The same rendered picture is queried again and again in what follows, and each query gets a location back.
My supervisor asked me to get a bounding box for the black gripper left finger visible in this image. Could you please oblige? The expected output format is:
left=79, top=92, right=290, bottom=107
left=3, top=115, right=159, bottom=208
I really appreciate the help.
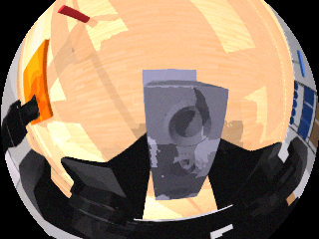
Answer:
left=60, top=132, right=151, bottom=219

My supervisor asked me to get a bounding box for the red peg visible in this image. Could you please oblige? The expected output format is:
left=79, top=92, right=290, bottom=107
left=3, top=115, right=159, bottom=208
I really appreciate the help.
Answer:
left=59, top=5, right=91, bottom=24

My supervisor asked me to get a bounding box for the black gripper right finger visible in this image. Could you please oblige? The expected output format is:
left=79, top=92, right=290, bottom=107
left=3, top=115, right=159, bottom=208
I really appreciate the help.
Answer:
left=207, top=138, right=282, bottom=210

